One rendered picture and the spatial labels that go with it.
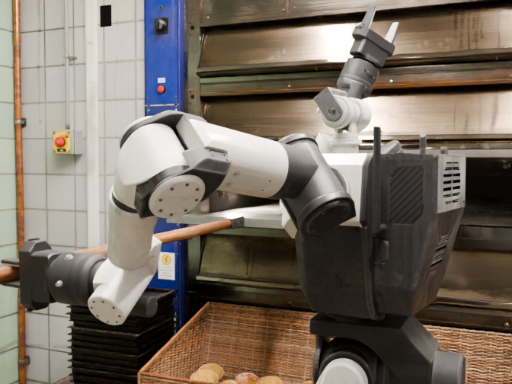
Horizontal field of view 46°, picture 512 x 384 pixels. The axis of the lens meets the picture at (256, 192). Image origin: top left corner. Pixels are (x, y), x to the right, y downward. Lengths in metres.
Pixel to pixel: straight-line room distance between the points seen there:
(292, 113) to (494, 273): 0.86
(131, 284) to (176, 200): 0.23
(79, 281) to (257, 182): 0.33
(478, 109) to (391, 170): 1.01
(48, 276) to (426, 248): 0.64
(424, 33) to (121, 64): 1.18
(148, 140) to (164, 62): 1.59
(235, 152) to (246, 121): 1.41
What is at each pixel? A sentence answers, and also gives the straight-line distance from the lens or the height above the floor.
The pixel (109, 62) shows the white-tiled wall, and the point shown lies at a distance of 2.58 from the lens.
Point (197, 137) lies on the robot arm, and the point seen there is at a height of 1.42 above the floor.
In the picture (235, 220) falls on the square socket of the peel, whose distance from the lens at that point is 1.88.
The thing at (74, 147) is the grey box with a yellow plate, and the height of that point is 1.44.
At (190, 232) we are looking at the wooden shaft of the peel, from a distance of 1.64.
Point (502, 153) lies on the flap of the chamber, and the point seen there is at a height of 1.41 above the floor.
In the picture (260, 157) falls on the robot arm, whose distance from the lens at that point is 0.87.
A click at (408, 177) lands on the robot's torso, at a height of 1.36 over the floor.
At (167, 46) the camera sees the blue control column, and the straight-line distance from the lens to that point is 2.40.
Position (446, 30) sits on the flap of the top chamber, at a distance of 2.11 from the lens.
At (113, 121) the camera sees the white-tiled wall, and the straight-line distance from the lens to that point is 2.54.
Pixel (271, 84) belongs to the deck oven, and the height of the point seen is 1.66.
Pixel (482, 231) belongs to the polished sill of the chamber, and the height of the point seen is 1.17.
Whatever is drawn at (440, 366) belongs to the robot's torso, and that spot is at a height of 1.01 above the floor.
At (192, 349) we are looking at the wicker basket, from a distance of 2.27.
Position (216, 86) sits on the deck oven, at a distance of 2.31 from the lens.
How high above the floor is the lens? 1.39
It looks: 3 degrees down
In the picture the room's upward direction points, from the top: straight up
